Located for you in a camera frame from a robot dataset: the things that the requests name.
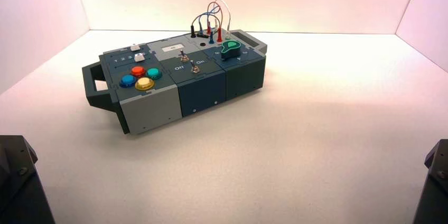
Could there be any green rotary knob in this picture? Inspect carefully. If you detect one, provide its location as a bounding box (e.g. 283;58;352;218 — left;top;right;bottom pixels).
220;40;242;61

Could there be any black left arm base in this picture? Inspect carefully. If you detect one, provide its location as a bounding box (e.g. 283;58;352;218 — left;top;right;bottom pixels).
0;135;56;224

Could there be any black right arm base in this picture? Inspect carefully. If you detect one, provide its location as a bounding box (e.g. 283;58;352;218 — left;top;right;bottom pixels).
413;139;448;224

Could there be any grey and teal control box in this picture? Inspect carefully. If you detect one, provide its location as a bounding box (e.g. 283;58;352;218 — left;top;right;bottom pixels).
81;29;268;136

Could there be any teal round push button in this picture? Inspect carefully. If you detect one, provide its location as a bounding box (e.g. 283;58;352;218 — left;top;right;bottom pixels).
145;68;163;80

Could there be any yellow round push button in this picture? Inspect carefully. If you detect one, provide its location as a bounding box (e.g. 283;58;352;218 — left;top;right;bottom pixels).
134;77;156;91

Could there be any red round push button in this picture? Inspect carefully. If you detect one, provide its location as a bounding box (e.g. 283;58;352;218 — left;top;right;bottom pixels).
130;66;147;78

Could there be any blue round push button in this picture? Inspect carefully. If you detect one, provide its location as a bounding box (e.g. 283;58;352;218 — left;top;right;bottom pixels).
119;74;137;88

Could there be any blue patch cable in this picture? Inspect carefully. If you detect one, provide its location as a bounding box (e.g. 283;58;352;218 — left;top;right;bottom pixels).
199;5;220;45

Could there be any red patch cable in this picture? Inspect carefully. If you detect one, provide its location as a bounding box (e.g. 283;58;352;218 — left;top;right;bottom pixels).
206;1;224;43

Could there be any white patch cable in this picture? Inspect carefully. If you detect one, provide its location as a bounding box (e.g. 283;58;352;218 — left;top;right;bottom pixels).
214;0;232;40

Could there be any black plug patch cable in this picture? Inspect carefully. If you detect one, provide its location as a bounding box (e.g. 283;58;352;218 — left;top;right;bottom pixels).
190;12;211;39

